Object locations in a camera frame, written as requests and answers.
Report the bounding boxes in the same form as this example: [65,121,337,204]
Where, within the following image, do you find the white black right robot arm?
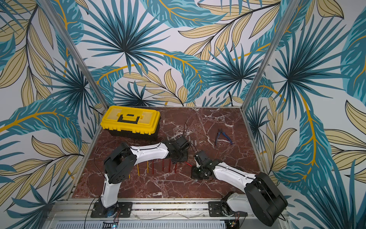
[192,151,288,227]

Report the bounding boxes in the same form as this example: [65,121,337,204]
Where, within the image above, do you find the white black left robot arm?
[100,136,190,208]

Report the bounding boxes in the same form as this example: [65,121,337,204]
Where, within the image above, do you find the yellow black plastic toolbox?
[101,106,161,140]

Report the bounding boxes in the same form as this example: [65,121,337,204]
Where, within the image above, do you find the blue handled pliers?
[214,129,234,147]

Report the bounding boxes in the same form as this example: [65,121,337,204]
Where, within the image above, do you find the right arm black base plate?
[208,201,248,217]

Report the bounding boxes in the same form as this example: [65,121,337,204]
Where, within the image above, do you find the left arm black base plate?
[91,201,132,218]

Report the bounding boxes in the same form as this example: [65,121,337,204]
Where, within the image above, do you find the aluminium front frame rail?
[42,198,291,221]

